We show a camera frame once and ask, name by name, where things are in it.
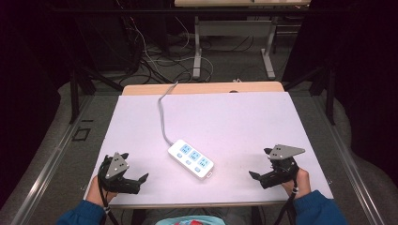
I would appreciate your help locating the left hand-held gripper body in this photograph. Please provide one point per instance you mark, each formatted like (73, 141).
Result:
(117, 165)

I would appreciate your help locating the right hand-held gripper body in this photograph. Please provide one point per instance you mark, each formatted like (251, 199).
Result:
(281, 172)

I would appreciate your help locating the white power strip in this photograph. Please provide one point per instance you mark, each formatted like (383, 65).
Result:
(191, 160)

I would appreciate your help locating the person's right hand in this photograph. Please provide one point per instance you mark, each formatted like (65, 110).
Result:
(302, 186)

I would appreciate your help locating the person's left hand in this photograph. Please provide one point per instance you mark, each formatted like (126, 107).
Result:
(95, 193)

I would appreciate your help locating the white table mat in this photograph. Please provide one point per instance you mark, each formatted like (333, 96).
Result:
(225, 125)

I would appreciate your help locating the black metal stand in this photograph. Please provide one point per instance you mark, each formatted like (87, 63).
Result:
(330, 93)
(74, 97)

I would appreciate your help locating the wooden table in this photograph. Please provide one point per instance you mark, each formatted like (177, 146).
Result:
(203, 88)

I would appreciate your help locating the white desk with metal legs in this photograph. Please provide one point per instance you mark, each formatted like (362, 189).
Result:
(234, 28)

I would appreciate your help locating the aluminium floor rail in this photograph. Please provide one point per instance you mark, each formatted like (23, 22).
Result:
(47, 172)
(350, 168)

